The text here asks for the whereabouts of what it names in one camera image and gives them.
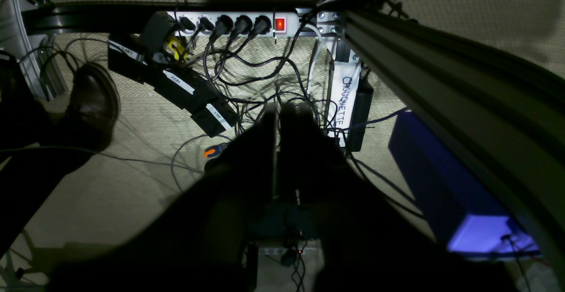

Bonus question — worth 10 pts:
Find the white labelled adapter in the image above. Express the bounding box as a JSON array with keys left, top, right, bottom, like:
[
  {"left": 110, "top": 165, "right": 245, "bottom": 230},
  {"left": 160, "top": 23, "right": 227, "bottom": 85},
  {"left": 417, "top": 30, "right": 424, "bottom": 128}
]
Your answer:
[{"left": 327, "top": 62, "right": 362, "bottom": 147}]

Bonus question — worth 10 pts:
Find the blue box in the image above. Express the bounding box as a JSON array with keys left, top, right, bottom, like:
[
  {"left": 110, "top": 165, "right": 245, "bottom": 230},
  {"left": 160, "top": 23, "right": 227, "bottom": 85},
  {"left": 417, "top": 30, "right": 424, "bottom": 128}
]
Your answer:
[{"left": 389, "top": 111, "right": 542, "bottom": 260}]

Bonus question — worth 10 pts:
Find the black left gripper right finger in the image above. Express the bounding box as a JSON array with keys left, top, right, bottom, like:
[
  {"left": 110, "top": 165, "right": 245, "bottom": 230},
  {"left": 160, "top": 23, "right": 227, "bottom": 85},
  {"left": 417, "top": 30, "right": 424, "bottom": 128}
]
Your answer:
[{"left": 280, "top": 103, "right": 516, "bottom": 292}]

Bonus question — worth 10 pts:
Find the white power strip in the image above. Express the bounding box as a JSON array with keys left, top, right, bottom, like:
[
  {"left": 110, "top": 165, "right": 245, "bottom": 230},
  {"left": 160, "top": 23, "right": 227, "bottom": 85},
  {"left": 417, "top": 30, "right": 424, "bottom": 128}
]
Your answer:
[{"left": 167, "top": 11, "right": 301, "bottom": 37}]

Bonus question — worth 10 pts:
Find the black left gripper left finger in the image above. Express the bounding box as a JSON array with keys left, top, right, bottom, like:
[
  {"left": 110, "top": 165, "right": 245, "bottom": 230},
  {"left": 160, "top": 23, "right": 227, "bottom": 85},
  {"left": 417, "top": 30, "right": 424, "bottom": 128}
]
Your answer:
[{"left": 49, "top": 106, "right": 277, "bottom": 292}]

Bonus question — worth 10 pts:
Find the black power adapter brick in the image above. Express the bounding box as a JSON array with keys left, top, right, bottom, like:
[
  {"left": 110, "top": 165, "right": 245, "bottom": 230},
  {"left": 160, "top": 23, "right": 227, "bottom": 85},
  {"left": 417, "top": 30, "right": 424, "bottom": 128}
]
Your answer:
[{"left": 108, "top": 34, "right": 237, "bottom": 137}]

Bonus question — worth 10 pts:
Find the brown leather shoe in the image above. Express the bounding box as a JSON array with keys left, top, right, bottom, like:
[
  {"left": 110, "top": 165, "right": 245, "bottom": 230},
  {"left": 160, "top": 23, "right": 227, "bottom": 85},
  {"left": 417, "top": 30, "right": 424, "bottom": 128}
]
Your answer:
[{"left": 62, "top": 62, "right": 121, "bottom": 152}]

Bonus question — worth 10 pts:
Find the aluminium frame beam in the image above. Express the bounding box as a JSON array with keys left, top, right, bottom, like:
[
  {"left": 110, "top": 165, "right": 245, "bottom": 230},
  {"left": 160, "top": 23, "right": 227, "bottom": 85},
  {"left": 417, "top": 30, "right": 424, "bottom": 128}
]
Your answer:
[{"left": 344, "top": 10, "right": 565, "bottom": 280}]

